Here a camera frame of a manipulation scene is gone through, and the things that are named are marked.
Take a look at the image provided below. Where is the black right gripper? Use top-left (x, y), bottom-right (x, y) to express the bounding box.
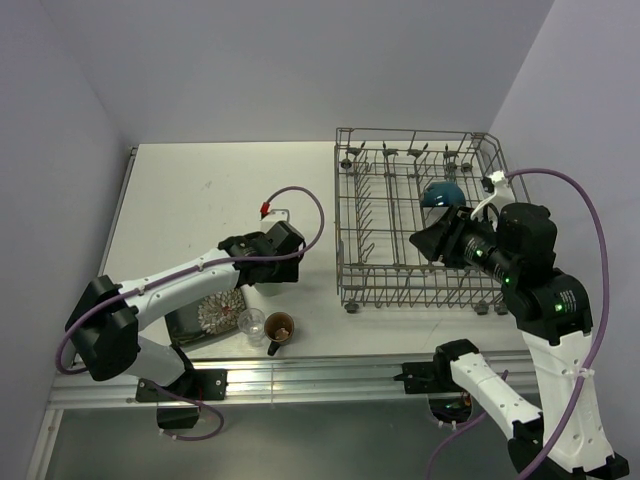
top-left (407, 199), bottom-right (516, 280)

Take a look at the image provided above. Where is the light green cup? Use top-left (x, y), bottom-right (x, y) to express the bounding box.
top-left (254, 283), bottom-right (284, 297)

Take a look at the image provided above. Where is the blue bowl with tan interior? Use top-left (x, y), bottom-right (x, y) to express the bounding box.
top-left (420, 181), bottom-right (466, 208)

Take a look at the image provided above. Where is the dark brown mug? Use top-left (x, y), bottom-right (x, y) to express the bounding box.
top-left (264, 312), bottom-right (295, 357)

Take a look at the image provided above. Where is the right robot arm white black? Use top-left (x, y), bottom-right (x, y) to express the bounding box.
top-left (410, 203), bottom-right (630, 479)

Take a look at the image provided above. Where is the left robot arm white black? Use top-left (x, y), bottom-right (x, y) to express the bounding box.
top-left (65, 221), bottom-right (306, 399)

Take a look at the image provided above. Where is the clear drinking glass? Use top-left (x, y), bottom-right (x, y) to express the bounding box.
top-left (237, 308), bottom-right (266, 346)

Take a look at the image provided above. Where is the black square floral plate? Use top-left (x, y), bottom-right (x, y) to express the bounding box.
top-left (165, 289), bottom-right (247, 347)

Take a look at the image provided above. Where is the grey wire dish rack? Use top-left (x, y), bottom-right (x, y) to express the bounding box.
top-left (334, 127), bottom-right (508, 315)

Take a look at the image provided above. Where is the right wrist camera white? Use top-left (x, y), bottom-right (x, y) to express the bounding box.
top-left (471, 171), bottom-right (515, 224)

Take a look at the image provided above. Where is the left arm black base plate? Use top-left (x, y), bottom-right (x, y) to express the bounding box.
top-left (135, 369), bottom-right (227, 431)

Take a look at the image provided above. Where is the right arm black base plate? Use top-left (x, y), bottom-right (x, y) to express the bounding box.
top-left (393, 361), bottom-right (473, 425)

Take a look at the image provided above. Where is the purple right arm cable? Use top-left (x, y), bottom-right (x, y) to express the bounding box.
top-left (428, 168), bottom-right (609, 480)

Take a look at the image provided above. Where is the aluminium rail frame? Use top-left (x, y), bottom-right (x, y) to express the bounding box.
top-left (24, 144), bottom-right (601, 480)

